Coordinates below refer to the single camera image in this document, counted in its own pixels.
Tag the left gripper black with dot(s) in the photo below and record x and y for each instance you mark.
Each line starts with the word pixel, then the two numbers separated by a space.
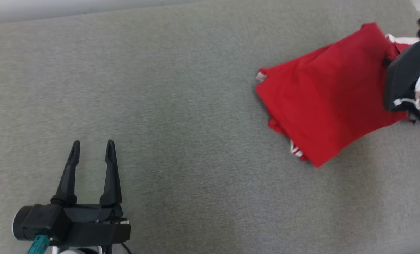
pixel 93 225

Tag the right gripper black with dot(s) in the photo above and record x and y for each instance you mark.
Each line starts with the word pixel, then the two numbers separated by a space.
pixel 402 81

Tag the grey fabric sofa cushion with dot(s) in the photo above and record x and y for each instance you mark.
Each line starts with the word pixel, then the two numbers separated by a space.
pixel 178 106

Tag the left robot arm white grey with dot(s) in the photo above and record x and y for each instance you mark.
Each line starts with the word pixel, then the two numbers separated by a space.
pixel 68 252

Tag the red jersey with white stripes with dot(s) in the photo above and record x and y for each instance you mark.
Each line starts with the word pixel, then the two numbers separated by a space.
pixel 329 91

